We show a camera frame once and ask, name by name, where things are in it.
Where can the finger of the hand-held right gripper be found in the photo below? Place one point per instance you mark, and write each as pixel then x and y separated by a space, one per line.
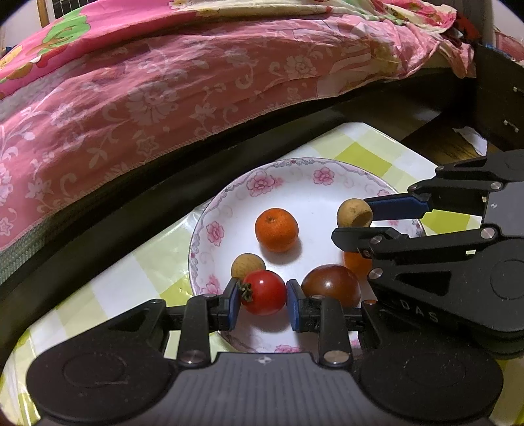
pixel 360 239
pixel 393 207

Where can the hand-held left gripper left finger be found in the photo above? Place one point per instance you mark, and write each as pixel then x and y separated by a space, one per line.
pixel 233 307

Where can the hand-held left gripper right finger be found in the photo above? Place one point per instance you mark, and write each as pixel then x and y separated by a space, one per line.
pixel 292 307

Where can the small orange mandarin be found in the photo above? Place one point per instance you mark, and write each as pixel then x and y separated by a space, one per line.
pixel 276 229
pixel 357 266

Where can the oval brown fruit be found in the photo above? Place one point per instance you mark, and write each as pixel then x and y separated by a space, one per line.
pixel 353 212

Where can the small round brown fruit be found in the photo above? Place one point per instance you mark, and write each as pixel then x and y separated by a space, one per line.
pixel 247 265

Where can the dark red tomato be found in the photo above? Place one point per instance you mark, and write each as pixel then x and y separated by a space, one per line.
pixel 331 284

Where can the white floral rimmed plate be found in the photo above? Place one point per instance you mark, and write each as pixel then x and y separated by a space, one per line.
pixel 311 196

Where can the green white checked tablecloth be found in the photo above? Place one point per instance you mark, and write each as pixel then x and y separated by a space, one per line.
pixel 163 262

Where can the white paper scrap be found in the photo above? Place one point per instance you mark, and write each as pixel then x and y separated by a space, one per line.
pixel 470 139

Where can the dark red cloth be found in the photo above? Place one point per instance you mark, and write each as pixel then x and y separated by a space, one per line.
pixel 464 30

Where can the pink basket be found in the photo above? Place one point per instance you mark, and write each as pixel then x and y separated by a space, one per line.
pixel 509 43

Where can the dusty pink floral bedsheet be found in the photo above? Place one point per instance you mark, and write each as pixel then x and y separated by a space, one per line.
pixel 163 102

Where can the grey mattress edge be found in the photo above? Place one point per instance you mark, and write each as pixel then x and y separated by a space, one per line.
pixel 20 258

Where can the bright pink patterned quilt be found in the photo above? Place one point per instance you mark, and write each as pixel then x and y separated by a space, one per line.
pixel 82 37

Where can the wooden framed window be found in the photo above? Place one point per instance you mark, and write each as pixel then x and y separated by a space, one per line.
pixel 41 12

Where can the black bed frame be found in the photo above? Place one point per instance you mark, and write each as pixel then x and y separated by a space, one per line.
pixel 123 213

